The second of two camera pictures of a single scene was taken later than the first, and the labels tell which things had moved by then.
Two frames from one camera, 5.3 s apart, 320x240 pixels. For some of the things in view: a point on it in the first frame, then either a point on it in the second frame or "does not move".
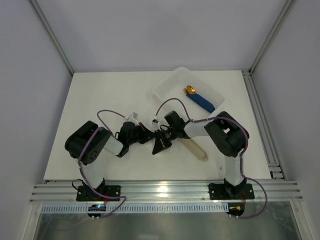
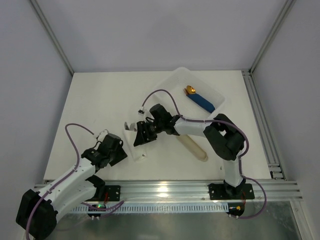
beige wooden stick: (194, 148) does not move
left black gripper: (139, 132) to (116, 153)
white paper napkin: (150, 144) to (139, 152)
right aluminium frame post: (287, 7) does not move
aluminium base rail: (167, 191) does not move
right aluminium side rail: (273, 159) does not move
